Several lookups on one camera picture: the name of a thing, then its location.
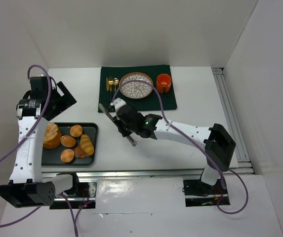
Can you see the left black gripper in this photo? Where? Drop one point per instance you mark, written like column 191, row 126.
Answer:
column 63, row 99

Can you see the gold fork dark handle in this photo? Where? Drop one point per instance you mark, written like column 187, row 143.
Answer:
column 110, row 80

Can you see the gold knife dark handle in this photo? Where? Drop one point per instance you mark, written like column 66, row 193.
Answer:
column 107, row 89

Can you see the brown croissant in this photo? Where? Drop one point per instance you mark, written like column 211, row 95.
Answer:
column 79, row 152

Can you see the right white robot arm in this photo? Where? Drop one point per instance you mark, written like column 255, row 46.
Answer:
column 214, row 142

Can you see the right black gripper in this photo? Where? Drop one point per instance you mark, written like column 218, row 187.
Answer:
column 119, row 126

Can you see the round bun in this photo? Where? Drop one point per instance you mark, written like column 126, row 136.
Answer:
column 67, row 156
column 76, row 131
column 67, row 141

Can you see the round bun top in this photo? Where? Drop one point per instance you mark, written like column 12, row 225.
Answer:
column 76, row 131

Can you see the metal tongs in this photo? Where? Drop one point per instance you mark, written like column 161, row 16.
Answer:
column 111, row 116

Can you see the striped long bread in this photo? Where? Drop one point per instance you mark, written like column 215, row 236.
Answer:
column 86, row 145

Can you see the dark green placemat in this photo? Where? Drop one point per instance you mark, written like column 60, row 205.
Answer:
column 149, row 103

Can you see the round bun middle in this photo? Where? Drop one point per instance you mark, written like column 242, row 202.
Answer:
column 67, row 141

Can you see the floral patterned plate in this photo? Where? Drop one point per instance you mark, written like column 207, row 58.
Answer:
column 136, row 85

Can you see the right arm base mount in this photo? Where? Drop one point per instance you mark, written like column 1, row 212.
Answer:
column 198, row 193

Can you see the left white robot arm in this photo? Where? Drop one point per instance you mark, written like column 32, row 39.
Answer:
column 26, row 187

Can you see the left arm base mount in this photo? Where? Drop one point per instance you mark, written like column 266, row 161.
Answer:
column 83, row 198

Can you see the round bun bottom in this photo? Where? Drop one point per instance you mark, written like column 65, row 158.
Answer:
column 67, row 156

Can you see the gold spoon dark handle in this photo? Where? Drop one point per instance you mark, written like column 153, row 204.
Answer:
column 115, row 83

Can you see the aluminium rail right side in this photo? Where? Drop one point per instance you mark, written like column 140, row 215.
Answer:
column 244, row 162

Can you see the orange mug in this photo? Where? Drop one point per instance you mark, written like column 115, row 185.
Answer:
column 163, row 83

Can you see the large orange round bread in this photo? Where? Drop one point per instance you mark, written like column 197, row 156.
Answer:
column 52, row 136

